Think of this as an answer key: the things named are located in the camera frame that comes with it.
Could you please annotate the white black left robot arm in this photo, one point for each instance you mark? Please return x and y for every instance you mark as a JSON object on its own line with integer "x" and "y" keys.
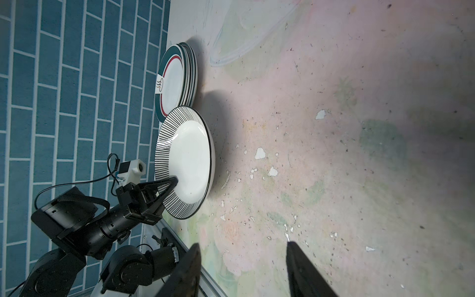
{"x": 82, "y": 226}

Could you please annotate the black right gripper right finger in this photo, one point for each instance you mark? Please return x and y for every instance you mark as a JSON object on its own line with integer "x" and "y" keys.
{"x": 303, "y": 278}

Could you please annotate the white plate black striped rim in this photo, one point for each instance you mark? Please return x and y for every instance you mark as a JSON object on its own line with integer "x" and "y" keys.
{"x": 185, "y": 150}

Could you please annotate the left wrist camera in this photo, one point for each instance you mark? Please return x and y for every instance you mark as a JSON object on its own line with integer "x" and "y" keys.
{"x": 131, "y": 172}

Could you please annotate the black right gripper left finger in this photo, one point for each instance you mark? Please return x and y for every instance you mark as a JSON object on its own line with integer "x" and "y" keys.
{"x": 184, "y": 281}

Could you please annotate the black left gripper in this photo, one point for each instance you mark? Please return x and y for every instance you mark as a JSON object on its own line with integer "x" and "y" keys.
{"x": 143, "y": 202}

